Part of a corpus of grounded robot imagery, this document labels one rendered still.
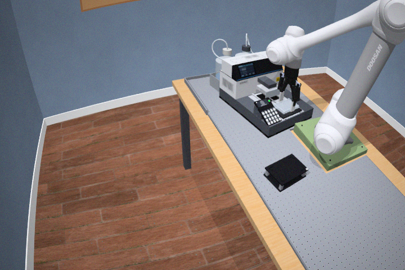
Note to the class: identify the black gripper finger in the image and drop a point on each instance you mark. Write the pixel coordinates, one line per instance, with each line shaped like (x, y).
(281, 86)
(295, 94)

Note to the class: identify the grey l-shaped raised edge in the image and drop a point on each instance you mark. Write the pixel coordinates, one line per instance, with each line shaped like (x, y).
(193, 92)

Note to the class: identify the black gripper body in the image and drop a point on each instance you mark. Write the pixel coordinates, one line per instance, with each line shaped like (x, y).
(291, 74)

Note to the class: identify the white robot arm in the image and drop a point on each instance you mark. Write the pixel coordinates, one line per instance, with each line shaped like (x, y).
(387, 18)

